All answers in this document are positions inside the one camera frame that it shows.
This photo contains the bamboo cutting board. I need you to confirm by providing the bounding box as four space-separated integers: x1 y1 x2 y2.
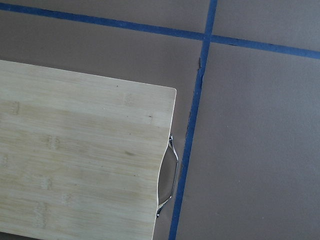
0 60 177 240

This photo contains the metal cutting board handle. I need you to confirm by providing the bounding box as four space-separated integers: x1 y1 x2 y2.
156 134 179 219

